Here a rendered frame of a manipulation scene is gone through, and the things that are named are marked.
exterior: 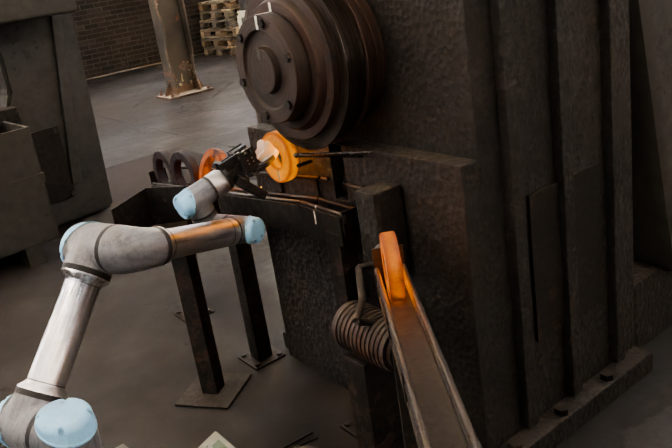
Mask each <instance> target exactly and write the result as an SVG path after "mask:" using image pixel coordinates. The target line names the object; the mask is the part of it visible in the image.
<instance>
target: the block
mask: <svg viewBox="0 0 672 448"><path fill-rule="evenodd" d="M355 199H356V205H357V212H358V219H359V226H360V233H361V240H362V247H363V254H364V261H365V263H366V262H370V261H372V254H371V249H373V248H375V247H376V246H377V245H378V244H379V243H380V240H379V235H380V233H382V232H389V231H394V232H395V234H396V237H397V241H398V245H399V244H402V245H403V251H404V259H405V265H406V267H407V269H408V268H409V267H410V258H409V250H408V242H407V234H406V226H405V217H404V209H403V201H402V193H401V187H400V185H399V184H396V183H392V182H388V181H383V180H380V181H378V182H375V183H373V184H370V185H368V186H365V187H363V188H360V189H358V190H356V191H355ZM372 262H373V261H372ZM366 272H367V273H368V274H369V275H372V276H374V277H375V275H374V268H372V269H368V270H366Z"/></svg>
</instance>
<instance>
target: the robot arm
mask: <svg viewBox="0 0 672 448"><path fill-rule="evenodd" d="M236 147H237V148H236ZM235 148H236V149H235ZM233 149H234V150H233ZM232 150H233V151H232ZM227 154H228V157H226V158H224V159H223V160H221V161H220V162H219V161H216V162H215V163H213V164H214V166H215V168H216V170H213V171H211V172H210V173H208V174H207V175H205V176H204V177H202V178H201V179H199V180H198V181H196V182H195V183H193V184H192V185H190V186H189V187H187V188H184V189H183V190H182V191H181V192H180V193H179V194H177V195H176V196H175V197H174V198H173V205H174V207H175V209H176V210H177V211H178V213H179V215H180V216H181V217H183V218H184V219H190V218H191V221H192V223H193V224H191V225H186V226H180V227H174V228H168V229H164V228H163V227H160V226H155V227H135V226H128V225H118V224H107V223H100V222H96V221H91V222H81V223H78V224H76V225H74V226H72V227H71V228H69V229H68V230H67V231H66V233H65V234H64V236H63V237H62V239H61V242H60V247H59V252H60V253H61V256H60V257H61V259H62V261H63V265H62V267H61V271H62V273H63V275H64V281H63V284H62V286H61V289H60V292H59V294H58V297H57V300H56V302H55V305H54V308H53V310H52V313H51V316H50V318H49V321H48V324H47V326H46V329H45V331H44V334H43V337H42V339H41V342H40V345H39V347H38V350H37V353H36V355H35V358H34V361H33V363H32V366H31V369H30V371H29V374H28V377H27V379H26V380H24V381H22V382H21V383H19V384H17V386H16V388H15V391H14V394H12V395H9V396H8V397H6V399H5V400H3V401H2V402H1V403H0V443H2V444H3V445H5V446H7V447H8V448H103V446H102V442H101V438H100V435H99V431H98V427H97V419H96V417H95V415H94V413H93V411H92V408H91V406H90V405H89V404H88V403H87V402H85V401H83V400H81V399H77V398H69V397H68V395H67V393H66V391H65V386H66V383H67V381H68V378H69V375H70V372H71V369H72V367H73V364H74V361H75V358H76V356H77V353H78V350H79V347H80V344H81V342H82V339H83V336H84V333H85V330H86V328H87V325H88V322H89V319H90V317H91V314H92V311H93V308H94V305H95V303H96V300H97V297H98V294H99V291H100V289H101V288H103V287H104V286H106V285H108V284H109V283H110V280H111V277H112V275H113V274H128V273H133V272H138V271H143V270H147V269H151V268H155V267H159V266H163V265H166V264H167V263H169V262H170V260H171V259H175V258H179V257H184V256H188V255H193V254H197V253H202V252H206V251H211V250H215V249H220V248H224V247H229V246H233V245H237V244H242V243H248V244H257V243H259V242H261V241H262V239H263V237H264V235H265V225H264V222H263V221H262V219H260V218H259V217H252V216H240V215H227V214H218V213H217V211H216V208H215V206H214V205H213V202H215V201H216V200H217V199H219V198H220V197H222V196H223V195H225V194H226V193H228V192H229V190H231V189H232V188H234V185H235V186H237V187H239V188H241V189H243V190H244V191H246V192H248V193H250V194H252V196H253V197H255V198H256V199H259V200H261V199H263V200H265V198H266V196H267V194H268V192H266V191H265V189H263V188H262V187H259V186H256V185H254V184H252V183H251V182H249V181H247V180H245V179H248V178H249V177H252V176H254V175H256V174H258V173H259V172H261V171H262V170H264V169H265V168H267V167H268V166H269V165H271V164H272V162H273V161H274V160H275V159H276V157H277V156H278V154H279V151H278V150H277V149H276V148H275V147H273V145H272V144H271V143H270V142H269V141H265V142H264V141H263V140H259V141H257V149H256V151H255V150H254V148H253V146H250V147H247V146H246V145H245V144H242V145H241V143H240V144H238V145H237V146H235V147H234V148H232V149H231V150H229V151H228V152H227Z"/></svg>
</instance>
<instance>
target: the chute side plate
mask: <svg viewBox="0 0 672 448"><path fill-rule="evenodd" d="M218 203H219V208H220V213H221V209H222V210H224V211H227V212H229V213H230V215H240V216H252V217H259V218H260V219H262V221H263V222H264V225H266V226H272V227H277V228H283V229H288V230H293V231H299V232H304V233H307V234H310V235H312V236H315V237H318V238H321V239H323V240H326V233H325V231H328V232H331V233H334V234H337V235H338V236H339V243H340V246H343V247H344V246H345V243H344V237H343V230H342V224H341V217H338V216H335V215H331V214H328V213H325V212H322V211H319V210H316V209H312V208H309V207H306V206H303V205H299V204H292V203H284V202H277V201H269V200H259V199H254V198H246V197H238V196H231V195H223V196H222V197H220V198H219V199H218ZM313 211H315V216H316V223H317V224H315V218H314V212H313ZM326 241H327V240H326Z"/></svg>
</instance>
